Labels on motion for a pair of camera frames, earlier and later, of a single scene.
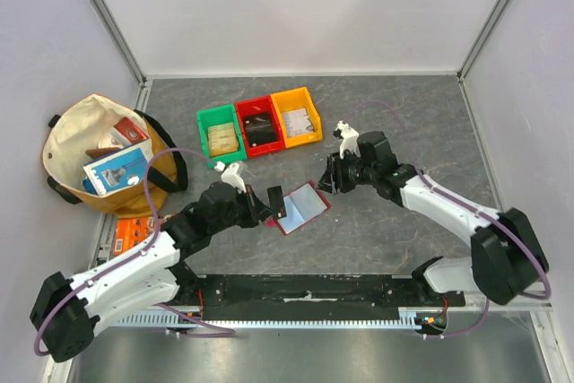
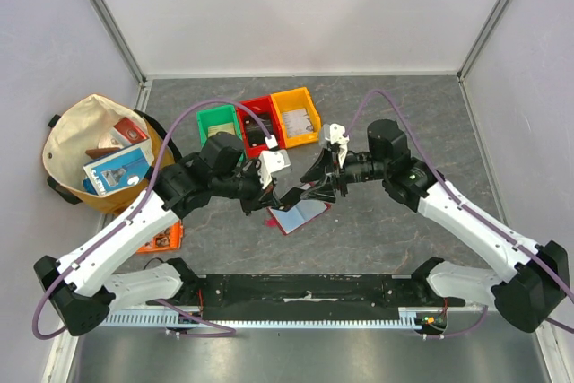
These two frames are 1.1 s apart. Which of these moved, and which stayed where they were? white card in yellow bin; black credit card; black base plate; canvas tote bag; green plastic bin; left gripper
Moved: black credit card; left gripper
Stayed: canvas tote bag; black base plate; white card in yellow bin; green plastic bin
